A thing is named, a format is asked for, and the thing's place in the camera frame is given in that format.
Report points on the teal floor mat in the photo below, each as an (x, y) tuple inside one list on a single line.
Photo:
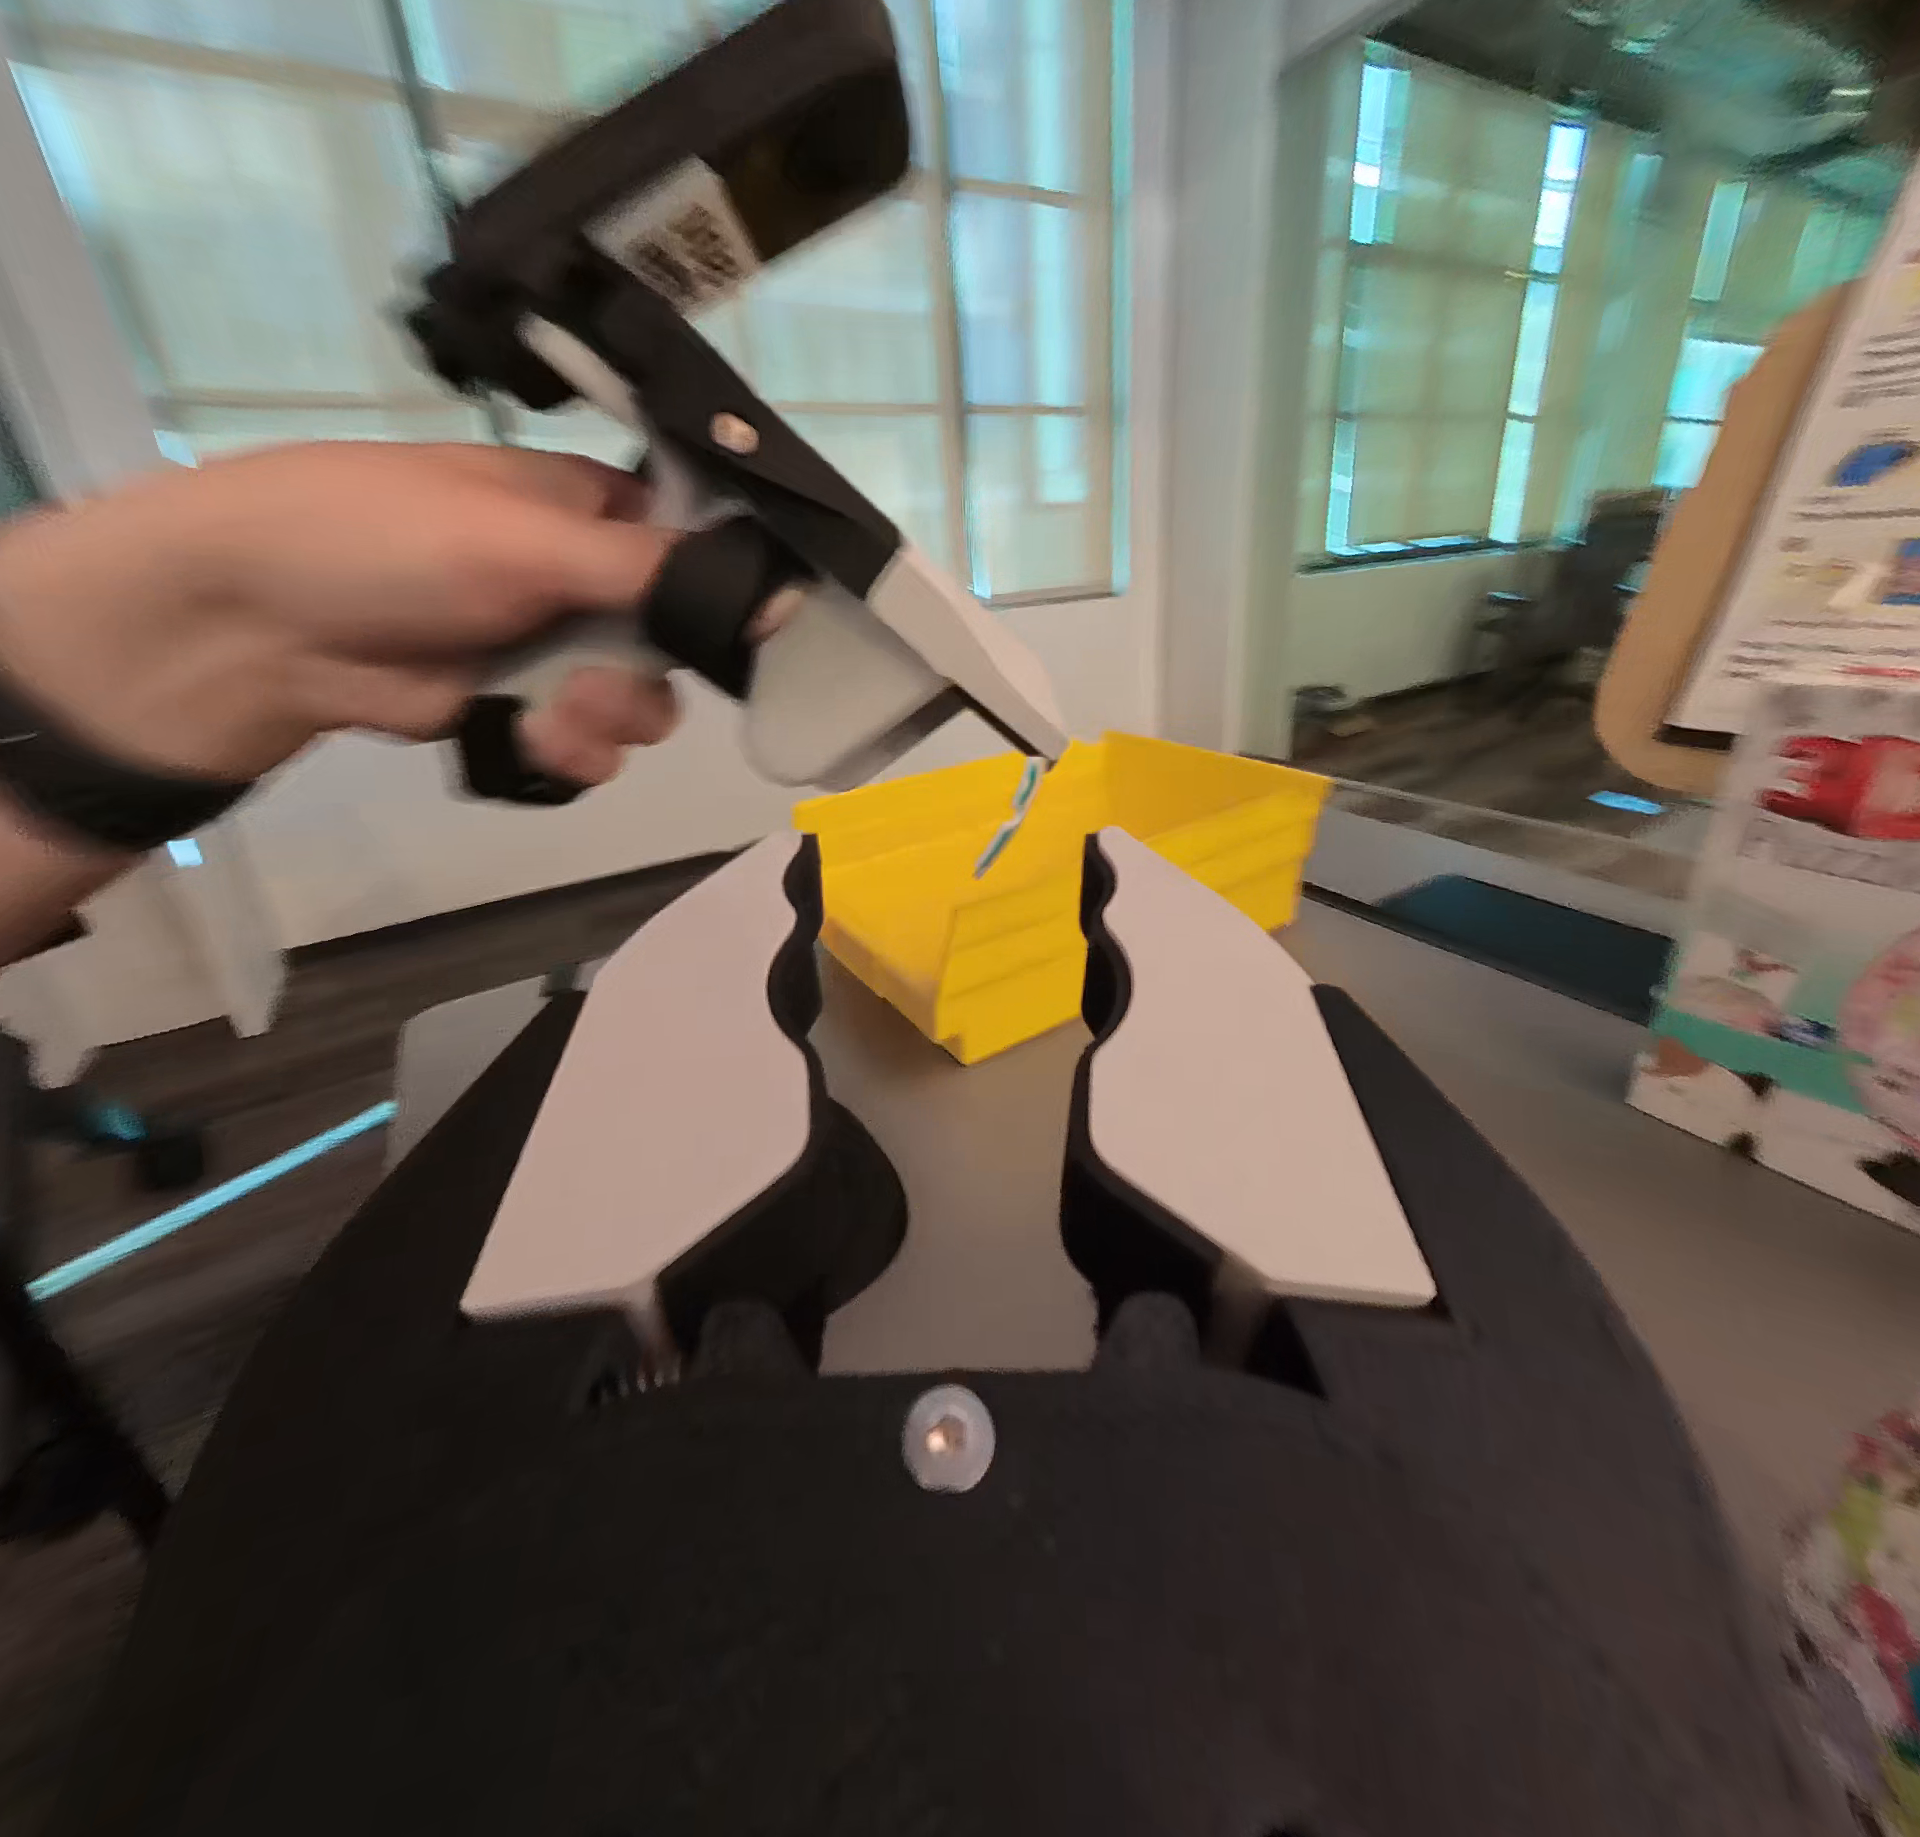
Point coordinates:
[(1531, 943)]

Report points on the puzzle cardboard box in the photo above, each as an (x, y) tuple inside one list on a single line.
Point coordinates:
[(1800, 967)]

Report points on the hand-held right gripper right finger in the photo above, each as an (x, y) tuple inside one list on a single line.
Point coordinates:
[(1245, 1101)]

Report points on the person's left forearm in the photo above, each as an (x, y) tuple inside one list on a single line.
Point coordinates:
[(38, 890)]

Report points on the colourful cartoon puzzle ball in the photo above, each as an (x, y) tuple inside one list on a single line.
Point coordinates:
[(1868, 1610)]

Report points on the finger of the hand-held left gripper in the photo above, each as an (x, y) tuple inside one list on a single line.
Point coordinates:
[(839, 695), (968, 652)]

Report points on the yellow plastic bin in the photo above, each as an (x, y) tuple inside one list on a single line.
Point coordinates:
[(960, 923)]

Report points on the curved puzzle piece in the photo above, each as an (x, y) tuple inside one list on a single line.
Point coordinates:
[(1007, 826)]

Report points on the cork board with posters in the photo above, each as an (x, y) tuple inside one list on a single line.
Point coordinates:
[(1770, 518)]

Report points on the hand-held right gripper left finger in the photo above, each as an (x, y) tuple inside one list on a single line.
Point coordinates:
[(659, 1087)]

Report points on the person's left hand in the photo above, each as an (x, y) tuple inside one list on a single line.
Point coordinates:
[(269, 590)]

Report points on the black office chair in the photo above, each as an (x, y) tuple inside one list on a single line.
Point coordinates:
[(1582, 590)]

